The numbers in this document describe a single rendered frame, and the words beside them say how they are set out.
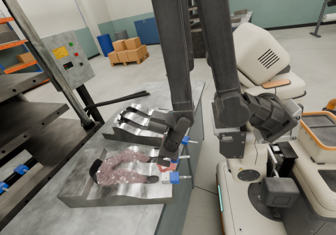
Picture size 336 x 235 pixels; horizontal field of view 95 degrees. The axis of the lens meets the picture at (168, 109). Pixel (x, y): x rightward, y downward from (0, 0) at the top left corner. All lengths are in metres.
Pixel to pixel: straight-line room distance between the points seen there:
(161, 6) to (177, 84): 0.17
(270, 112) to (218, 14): 0.27
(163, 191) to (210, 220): 0.90
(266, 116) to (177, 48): 0.28
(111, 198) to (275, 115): 0.68
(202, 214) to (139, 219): 0.89
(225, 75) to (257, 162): 0.55
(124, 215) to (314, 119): 0.99
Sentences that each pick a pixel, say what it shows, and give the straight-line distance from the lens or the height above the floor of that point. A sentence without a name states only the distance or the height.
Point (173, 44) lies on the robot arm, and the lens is 0.36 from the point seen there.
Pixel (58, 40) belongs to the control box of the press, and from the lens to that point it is 1.47.
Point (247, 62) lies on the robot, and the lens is 0.53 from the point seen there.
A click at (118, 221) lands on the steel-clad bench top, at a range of 0.82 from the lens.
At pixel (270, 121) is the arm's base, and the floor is 1.20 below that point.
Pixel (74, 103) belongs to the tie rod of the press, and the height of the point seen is 1.03.
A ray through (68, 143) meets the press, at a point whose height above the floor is 0.79.
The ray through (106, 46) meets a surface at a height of 0.43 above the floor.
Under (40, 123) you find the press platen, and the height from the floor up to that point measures 1.03.
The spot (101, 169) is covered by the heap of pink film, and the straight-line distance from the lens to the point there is 0.88.
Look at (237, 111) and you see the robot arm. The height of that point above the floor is 1.25.
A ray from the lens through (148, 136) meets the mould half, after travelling 0.93.
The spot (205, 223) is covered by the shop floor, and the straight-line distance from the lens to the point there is 1.58.
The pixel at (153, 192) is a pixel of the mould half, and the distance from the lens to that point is 0.75.
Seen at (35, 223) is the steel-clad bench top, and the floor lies 0.80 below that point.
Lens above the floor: 1.50
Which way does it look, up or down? 34 degrees down
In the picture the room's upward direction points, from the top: 13 degrees counter-clockwise
